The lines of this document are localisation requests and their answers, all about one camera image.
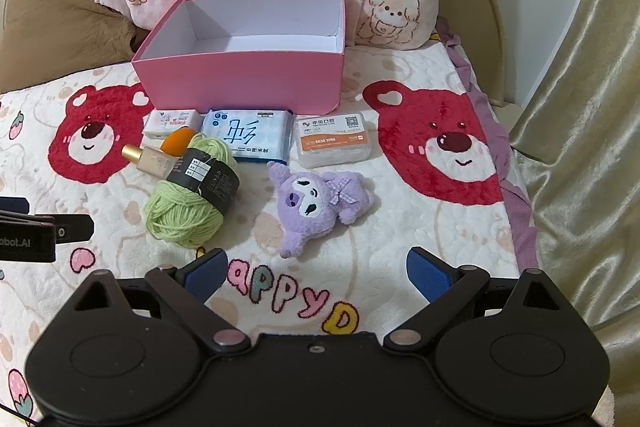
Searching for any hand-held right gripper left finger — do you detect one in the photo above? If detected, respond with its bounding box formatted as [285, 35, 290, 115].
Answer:
[71, 248, 251, 355]

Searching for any brown pillow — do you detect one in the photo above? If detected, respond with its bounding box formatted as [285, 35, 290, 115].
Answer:
[0, 0, 146, 92]

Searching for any small white tissue pack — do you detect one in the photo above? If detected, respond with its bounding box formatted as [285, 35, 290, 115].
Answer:
[142, 109, 199, 139]

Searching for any green yarn ball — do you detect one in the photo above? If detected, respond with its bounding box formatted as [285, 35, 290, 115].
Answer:
[143, 133, 241, 249]

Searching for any pink cardboard box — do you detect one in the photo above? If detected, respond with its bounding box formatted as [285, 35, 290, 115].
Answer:
[131, 0, 347, 115]

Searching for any purple plush toy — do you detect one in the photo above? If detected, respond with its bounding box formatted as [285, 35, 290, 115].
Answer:
[267, 161, 367, 259]

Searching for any blue wet wipes pack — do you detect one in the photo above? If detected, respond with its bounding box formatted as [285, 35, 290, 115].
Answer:
[201, 108, 294, 164]

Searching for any orange makeup sponge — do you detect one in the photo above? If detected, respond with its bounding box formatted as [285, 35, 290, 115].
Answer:
[161, 129, 197, 156]

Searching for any purple ruffled bed sheet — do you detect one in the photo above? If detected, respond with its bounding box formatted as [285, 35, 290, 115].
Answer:
[440, 32, 541, 268]

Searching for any gold-capped foundation bottle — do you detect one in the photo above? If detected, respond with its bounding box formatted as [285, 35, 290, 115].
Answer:
[121, 143, 173, 180]

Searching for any clear box with orange label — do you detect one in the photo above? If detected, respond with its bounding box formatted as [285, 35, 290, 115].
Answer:
[295, 111, 373, 169]

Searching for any bear printed blanket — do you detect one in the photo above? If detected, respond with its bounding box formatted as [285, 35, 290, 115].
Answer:
[0, 42, 541, 427]

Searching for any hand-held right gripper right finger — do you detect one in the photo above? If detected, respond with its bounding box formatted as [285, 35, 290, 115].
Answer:
[384, 246, 571, 350]

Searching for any gold curtain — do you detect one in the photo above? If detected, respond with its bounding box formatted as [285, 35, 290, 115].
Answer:
[507, 0, 640, 427]

